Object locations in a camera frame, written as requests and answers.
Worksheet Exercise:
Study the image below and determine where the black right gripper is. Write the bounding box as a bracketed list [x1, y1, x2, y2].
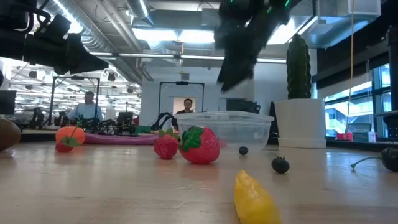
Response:
[213, 9, 281, 93]

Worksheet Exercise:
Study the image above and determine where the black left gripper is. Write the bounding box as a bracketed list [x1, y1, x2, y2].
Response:
[51, 32, 110, 76]

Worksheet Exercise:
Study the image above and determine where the orange toy fruit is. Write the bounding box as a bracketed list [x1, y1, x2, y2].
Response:
[55, 124, 80, 154]
[55, 125, 86, 147]

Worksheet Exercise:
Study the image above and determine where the large red toy strawberry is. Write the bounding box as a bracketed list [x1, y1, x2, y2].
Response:
[178, 126, 221, 165]

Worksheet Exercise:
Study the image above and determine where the large dark toy blueberry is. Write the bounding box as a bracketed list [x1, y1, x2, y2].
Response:
[271, 156, 290, 174]

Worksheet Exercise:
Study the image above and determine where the small red toy strawberry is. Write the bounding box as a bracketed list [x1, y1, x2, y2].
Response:
[153, 128, 181, 160]

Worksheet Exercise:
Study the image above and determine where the brown toy kiwi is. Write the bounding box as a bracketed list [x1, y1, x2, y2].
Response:
[0, 118, 22, 152]

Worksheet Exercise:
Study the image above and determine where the yellow toy banana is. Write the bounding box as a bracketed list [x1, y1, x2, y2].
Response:
[233, 169, 282, 224]

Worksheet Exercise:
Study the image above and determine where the clear plastic tupperware container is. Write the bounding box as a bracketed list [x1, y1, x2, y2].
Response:
[174, 111, 275, 154]

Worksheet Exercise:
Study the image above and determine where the black equipment case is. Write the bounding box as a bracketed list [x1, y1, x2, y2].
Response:
[226, 98, 261, 114]

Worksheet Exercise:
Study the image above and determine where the person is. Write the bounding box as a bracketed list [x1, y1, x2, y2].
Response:
[176, 98, 195, 114]
[67, 91, 104, 122]

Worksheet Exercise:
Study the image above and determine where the long ceiling light tube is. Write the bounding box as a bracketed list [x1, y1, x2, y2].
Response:
[90, 52, 287, 65]

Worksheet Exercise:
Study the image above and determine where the tall green cactus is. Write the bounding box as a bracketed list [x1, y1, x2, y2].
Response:
[285, 33, 312, 100]

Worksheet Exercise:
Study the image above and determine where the small black monitor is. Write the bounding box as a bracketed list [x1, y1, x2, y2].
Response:
[116, 111, 134, 126]

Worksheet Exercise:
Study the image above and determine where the white plant pot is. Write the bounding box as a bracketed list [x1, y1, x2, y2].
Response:
[274, 98, 327, 149]

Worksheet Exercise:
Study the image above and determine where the green box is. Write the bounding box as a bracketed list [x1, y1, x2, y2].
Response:
[134, 125, 152, 135]

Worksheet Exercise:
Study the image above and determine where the black monitor screen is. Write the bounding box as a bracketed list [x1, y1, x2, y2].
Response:
[0, 90, 17, 115]

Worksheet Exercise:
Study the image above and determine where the teal and white box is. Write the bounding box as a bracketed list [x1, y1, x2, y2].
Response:
[353, 131, 377, 143]

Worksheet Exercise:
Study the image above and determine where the black metal frame rig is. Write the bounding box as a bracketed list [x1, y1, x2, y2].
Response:
[49, 75, 101, 125]
[158, 80, 205, 125]

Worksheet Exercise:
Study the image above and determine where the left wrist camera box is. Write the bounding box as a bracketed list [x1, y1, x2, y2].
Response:
[33, 14, 72, 42]

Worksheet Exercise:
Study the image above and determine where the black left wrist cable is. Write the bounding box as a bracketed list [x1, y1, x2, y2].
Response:
[18, 0, 52, 32]

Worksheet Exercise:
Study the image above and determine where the yellow hanging cable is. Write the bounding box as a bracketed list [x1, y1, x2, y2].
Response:
[344, 0, 356, 134]

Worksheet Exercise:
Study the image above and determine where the black vertical post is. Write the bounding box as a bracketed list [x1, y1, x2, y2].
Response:
[386, 26, 398, 111]

